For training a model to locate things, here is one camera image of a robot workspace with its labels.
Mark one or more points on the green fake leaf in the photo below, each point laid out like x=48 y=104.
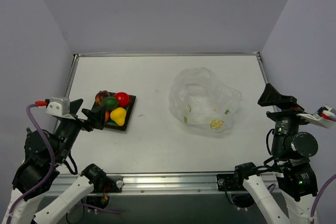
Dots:
x=111 y=103

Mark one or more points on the red fake apple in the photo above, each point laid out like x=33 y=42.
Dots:
x=123 y=99

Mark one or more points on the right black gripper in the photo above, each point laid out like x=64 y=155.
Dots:
x=281 y=114

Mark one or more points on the yellow fake pear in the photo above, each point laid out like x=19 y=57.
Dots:
x=118 y=115

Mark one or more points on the teal rectangular tray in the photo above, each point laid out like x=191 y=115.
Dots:
x=111 y=124

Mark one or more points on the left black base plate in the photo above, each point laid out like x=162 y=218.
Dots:
x=110 y=184

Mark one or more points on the translucent plastic bag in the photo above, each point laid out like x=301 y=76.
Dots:
x=200 y=100

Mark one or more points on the orange fake fruit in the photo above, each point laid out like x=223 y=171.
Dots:
x=107 y=116

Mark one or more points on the aluminium front rail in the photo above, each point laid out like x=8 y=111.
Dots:
x=204 y=183

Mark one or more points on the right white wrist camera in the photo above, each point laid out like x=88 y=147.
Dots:
x=324 y=117

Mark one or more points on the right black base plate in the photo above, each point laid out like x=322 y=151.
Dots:
x=227 y=182

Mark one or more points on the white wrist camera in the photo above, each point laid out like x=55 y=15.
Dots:
x=59 y=107
x=324 y=117

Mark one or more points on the dark brown fake fruit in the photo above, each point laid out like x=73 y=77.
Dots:
x=100 y=96

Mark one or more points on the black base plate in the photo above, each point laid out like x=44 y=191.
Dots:
x=110 y=184
x=227 y=182

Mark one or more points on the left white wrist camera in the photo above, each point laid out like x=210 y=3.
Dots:
x=59 y=107

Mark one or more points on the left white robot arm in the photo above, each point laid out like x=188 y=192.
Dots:
x=44 y=153

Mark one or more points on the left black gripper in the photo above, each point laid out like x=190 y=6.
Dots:
x=79 y=120

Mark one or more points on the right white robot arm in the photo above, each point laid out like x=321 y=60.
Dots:
x=289 y=161

